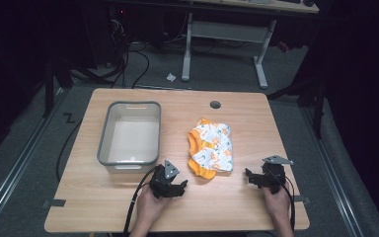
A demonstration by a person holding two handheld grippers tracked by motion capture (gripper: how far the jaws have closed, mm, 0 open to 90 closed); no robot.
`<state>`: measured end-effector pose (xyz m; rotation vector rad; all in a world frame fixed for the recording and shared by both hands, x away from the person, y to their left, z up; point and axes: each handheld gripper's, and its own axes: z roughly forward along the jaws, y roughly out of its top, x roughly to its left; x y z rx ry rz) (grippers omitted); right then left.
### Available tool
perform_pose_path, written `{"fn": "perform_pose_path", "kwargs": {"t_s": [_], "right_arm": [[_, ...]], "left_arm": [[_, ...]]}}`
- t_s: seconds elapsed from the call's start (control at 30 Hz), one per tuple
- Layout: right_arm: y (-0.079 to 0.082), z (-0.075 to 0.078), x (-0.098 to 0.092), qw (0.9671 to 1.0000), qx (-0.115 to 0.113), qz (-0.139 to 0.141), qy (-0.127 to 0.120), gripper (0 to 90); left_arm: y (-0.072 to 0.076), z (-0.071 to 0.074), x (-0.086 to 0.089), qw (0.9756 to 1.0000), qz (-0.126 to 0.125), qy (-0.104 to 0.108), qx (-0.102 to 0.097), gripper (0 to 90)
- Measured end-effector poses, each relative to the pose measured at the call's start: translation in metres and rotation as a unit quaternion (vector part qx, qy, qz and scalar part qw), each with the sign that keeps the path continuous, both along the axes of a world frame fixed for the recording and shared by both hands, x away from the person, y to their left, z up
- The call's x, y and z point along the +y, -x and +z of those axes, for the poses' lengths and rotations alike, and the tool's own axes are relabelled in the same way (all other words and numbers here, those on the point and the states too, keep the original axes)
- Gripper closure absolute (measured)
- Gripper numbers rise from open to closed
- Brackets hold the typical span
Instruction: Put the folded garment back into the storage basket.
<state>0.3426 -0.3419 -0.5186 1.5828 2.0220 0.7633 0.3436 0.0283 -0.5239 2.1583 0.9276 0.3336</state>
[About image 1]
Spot person's left hand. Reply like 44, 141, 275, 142
135, 184, 173, 229

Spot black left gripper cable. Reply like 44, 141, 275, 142
122, 164, 162, 236

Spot small red object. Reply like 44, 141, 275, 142
276, 40, 291, 53

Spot grey metal floor rail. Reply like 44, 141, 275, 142
299, 107, 367, 237
0, 86, 69, 231

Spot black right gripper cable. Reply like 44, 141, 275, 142
279, 175, 297, 232

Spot thin black floor cable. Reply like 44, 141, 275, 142
55, 119, 84, 183

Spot dark tape strip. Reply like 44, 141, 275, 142
41, 198, 67, 209
293, 195, 312, 205

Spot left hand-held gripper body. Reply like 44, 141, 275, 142
149, 159, 182, 199

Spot clear grey-rimmed plastic bin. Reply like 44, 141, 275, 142
96, 100, 163, 175

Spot orange white printed baby pants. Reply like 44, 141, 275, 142
187, 117, 235, 181

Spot black metal stand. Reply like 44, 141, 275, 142
265, 73, 328, 140
41, 53, 76, 119

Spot desk with white metal legs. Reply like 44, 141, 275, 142
180, 0, 321, 90

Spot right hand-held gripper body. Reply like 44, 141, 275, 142
257, 154, 295, 196

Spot black floor cable bundle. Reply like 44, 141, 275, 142
109, 13, 151, 90

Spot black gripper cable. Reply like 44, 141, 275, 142
279, 175, 297, 232
122, 164, 162, 236

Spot person's right hand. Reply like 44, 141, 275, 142
262, 185, 292, 226

